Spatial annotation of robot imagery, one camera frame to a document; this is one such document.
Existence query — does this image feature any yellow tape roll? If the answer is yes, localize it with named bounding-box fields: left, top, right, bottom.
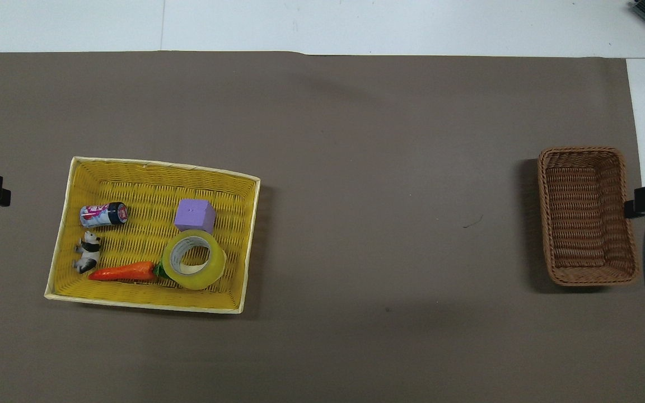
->
left=161, top=229, right=227, bottom=290

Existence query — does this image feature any yellow woven basket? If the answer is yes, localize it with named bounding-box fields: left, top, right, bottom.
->
left=44, top=156, right=261, bottom=315

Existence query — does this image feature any brown wicker basket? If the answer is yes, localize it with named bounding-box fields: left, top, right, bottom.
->
left=537, top=147, right=640, bottom=287

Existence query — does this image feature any purple foam cube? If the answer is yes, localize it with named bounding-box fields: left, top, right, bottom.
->
left=174, top=199, right=216, bottom=235

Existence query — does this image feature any toy carrot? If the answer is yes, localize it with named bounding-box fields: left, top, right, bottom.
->
left=88, top=261, right=170, bottom=282

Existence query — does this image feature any small drink can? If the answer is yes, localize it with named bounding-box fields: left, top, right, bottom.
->
left=80, top=202, right=129, bottom=229

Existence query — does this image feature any toy panda figure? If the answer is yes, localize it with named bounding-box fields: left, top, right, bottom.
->
left=72, top=231, right=102, bottom=274

